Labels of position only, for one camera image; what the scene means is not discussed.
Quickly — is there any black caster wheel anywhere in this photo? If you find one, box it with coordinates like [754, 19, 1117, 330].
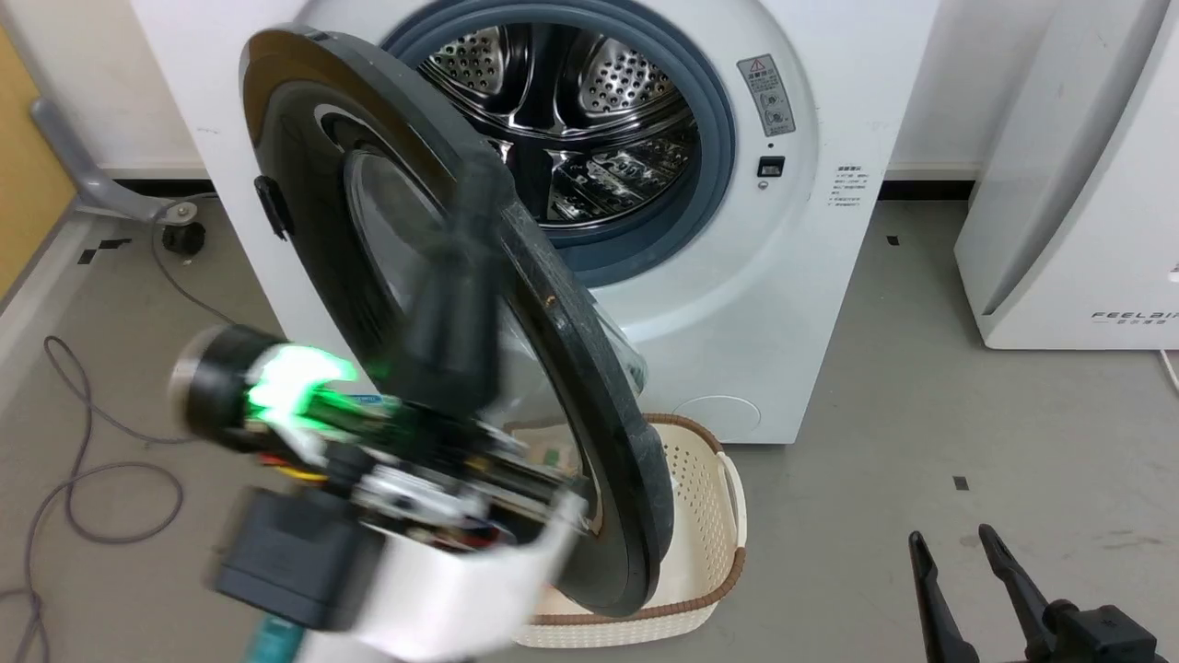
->
[162, 222, 206, 258]

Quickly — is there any stainless steel washer drum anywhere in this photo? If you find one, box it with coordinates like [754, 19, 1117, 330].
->
[419, 23, 699, 227]

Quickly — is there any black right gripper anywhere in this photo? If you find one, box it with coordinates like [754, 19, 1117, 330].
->
[907, 524, 1163, 663]

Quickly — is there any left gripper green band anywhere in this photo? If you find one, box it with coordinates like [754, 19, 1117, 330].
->
[170, 152, 590, 556]

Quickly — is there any grey metal furniture leg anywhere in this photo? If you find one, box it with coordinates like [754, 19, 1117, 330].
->
[30, 97, 200, 227]

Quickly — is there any grey rubber door gasket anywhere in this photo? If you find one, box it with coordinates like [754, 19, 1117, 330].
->
[380, 0, 738, 288]

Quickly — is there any cream perforated laundry basket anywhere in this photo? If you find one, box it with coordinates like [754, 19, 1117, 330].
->
[502, 413, 748, 649]

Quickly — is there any yellow wooden panel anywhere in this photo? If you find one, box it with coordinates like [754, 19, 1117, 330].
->
[0, 26, 78, 301]

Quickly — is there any white front-load washing machine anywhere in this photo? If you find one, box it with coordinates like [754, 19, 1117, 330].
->
[129, 0, 940, 446]

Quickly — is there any small printed text label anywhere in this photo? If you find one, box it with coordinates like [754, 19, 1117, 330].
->
[828, 166, 865, 209]

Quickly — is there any grey floor cable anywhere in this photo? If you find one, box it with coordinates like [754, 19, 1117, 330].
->
[0, 207, 242, 663]

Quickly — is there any black round washing machine door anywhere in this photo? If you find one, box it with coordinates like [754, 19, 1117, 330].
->
[239, 26, 675, 619]

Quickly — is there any grey warning sticker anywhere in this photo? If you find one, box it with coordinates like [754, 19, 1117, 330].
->
[736, 54, 797, 138]

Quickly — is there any white air purifier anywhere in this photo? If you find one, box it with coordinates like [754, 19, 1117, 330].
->
[953, 0, 1179, 351]

